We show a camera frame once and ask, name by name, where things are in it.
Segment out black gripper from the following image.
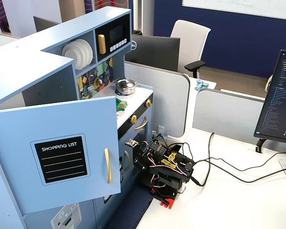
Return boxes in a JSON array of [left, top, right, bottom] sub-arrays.
[[132, 143, 158, 176]]

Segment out blue shopping list cabinet door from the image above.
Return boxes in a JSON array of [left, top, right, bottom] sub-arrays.
[[0, 95, 122, 215]]

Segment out red table clamp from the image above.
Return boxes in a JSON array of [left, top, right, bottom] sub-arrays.
[[149, 187, 176, 210]]

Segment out grey desk divider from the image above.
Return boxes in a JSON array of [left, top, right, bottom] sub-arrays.
[[192, 88, 266, 145], [124, 61, 191, 138]]

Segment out steel toy pot with lid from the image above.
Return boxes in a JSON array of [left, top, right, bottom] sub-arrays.
[[115, 79, 138, 95]]

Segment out blue crumpled cloth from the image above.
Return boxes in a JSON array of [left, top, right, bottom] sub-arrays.
[[194, 80, 209, 91]]

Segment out black dell monitor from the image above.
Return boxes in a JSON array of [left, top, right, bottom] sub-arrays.
[[125, 35, 181, 72]]

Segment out black monitor stand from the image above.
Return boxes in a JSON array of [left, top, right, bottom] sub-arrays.
[[255, 138, 267, 154]]

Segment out white toy plate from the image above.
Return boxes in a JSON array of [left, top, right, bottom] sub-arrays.
[[61, 42, 81, 70], [76, 39, 94, 65], [70, 40, 89, 68]]

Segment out white office chair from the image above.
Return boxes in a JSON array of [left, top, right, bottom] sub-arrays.
[[170, 19, 212, 79]]

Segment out monitor showing code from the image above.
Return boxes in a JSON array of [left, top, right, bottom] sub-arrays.
[[253, 49, 286, 145]]

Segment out blue toy kitchen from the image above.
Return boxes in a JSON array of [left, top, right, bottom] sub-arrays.
[[0, 6, 154, 229]]

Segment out dark monitor back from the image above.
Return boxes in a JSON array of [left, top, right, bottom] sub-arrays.
[[33, 16, 61, 32]]

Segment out whiteboard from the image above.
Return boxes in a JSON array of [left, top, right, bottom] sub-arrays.
[[182, 0, 286, 21]]

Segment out gold curved small door handle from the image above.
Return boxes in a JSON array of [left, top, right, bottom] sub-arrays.
[[124, 150, 131, 171]]

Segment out gold cabinet door handle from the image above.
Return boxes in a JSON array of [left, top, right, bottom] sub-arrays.
[[104, 148, 112, 184]]

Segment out gold oven handle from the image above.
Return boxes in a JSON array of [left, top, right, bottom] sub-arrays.
[[134, 115, 148, 131]]

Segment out black power cable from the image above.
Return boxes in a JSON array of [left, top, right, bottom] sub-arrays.
[[191, 132, 215, 187]]

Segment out black usb cable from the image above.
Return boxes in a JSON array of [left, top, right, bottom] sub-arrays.
[[193, 147, 286, 172]]

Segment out black thin cable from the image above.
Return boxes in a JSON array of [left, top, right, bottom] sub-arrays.
[[211, 163, 286, 184]]

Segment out gold microwave handle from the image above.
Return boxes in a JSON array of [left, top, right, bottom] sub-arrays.
[[97, 34, 107, 55]]

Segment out toy microwave with gold handle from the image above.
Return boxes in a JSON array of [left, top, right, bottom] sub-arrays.
[[95, 14, 130, 62]]

